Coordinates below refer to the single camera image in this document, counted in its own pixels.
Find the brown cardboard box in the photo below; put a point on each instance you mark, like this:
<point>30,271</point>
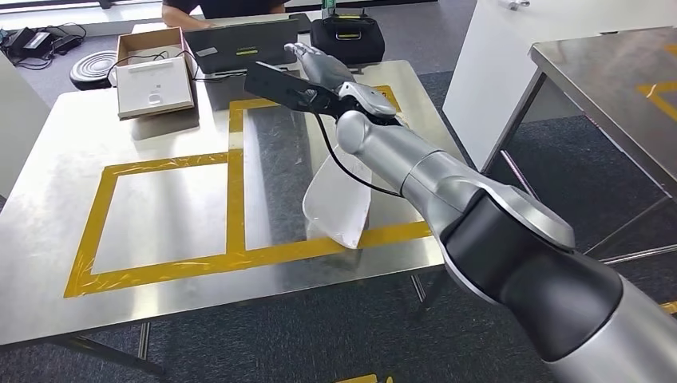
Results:
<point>150,39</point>

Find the green bottle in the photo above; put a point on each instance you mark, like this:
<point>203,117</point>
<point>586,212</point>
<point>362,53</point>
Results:
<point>329,8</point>

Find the black round disc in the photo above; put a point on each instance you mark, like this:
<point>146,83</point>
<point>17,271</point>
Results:
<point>92,69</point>

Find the person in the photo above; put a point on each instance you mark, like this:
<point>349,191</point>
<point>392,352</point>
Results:
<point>222,6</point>

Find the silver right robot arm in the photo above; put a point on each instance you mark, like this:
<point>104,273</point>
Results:
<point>476,211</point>

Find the stainless steel workbench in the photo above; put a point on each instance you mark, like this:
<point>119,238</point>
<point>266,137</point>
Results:
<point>608,79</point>
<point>158,211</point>

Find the black power adapters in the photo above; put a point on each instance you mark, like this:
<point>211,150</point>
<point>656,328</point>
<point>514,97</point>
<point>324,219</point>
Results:
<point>37,41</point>

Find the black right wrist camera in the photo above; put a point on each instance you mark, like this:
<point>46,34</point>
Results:
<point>280,87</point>

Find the white partition panel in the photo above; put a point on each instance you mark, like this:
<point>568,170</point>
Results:
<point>502,63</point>

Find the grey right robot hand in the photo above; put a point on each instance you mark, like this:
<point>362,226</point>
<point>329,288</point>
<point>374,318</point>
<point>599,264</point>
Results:
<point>325,69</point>

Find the flat white box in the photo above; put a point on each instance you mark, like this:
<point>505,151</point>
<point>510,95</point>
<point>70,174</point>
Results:
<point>153,87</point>

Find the white plastic trim part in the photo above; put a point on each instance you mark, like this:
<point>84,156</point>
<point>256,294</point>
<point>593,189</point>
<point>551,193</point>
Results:
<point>338,203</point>

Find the black carry bag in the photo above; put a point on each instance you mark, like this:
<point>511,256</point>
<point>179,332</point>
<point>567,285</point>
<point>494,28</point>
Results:
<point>346,39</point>

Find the dark grey laptop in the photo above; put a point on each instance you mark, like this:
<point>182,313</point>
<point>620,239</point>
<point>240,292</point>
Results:
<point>238,47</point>

